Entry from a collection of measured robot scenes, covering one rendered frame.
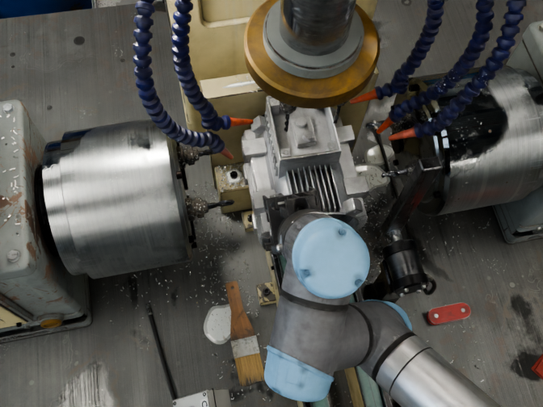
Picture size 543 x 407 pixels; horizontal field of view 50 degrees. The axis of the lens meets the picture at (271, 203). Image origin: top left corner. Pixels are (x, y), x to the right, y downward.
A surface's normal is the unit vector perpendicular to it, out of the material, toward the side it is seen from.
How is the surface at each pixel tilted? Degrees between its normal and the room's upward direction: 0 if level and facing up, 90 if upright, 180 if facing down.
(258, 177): 0
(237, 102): 90
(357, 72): 0
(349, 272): 30
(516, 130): 24
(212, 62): 90
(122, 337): 0
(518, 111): 13
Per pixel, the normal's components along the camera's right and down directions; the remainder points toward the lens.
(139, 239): 0.19, 0.55
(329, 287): 0.13, 0.09
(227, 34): 0.20, 0.90
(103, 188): 0.09, -0.12
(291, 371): -0.30, 0.05
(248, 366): 0.02, -0.38
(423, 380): -0.41, -0.43
